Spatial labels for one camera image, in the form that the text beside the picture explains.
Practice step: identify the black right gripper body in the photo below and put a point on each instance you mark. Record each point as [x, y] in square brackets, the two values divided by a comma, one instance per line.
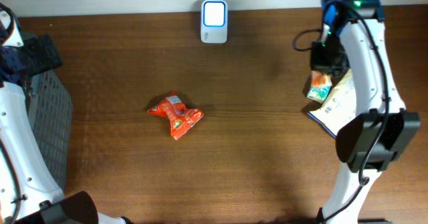
[325, 57]

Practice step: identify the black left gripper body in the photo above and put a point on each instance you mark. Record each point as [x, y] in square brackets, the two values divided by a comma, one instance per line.
[39, 57]

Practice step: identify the orange tissue pack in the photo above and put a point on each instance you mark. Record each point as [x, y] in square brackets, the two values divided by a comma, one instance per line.
[320, 80]

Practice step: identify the teal tissue pack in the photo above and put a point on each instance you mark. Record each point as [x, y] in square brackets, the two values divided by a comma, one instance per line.
[318, 93]

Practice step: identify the cream snack bag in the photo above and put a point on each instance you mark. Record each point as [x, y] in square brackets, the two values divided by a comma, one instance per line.
[339, 108]

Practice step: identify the red snack bag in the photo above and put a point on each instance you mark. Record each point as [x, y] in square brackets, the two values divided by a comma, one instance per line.
[181, 118]

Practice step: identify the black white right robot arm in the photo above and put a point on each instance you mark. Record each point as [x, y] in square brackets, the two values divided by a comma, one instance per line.
[353, 37]

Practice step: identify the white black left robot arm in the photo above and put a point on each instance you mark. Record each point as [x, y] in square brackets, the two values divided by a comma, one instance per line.
[29, 193]

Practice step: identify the white black barcode scanner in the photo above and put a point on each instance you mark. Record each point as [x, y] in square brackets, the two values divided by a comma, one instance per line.
[214, 21]

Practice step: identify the grey plastic basket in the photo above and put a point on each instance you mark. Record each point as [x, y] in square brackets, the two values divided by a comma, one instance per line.
[49, 109]

